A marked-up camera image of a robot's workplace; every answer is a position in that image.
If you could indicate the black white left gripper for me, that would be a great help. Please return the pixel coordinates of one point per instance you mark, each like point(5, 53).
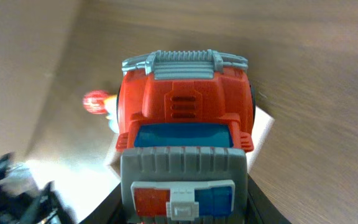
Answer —
point(45, 207)

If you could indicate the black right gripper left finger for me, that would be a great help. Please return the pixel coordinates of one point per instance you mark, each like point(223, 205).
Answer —
point(109, 211)

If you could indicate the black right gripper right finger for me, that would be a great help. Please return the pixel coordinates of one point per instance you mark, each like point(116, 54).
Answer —
point(260, 210)

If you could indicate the red toy fire truck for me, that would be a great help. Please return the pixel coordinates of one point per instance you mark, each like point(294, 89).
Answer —
point(185, 129)

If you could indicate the beige cardboard box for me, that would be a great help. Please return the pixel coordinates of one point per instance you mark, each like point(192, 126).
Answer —
point(262, 125)

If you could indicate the blue orange toy figure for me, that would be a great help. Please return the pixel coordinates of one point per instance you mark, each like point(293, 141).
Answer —
point(110, 105)

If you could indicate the red ball with white letters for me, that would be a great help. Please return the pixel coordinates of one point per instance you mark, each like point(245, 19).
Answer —
point(93, 102)

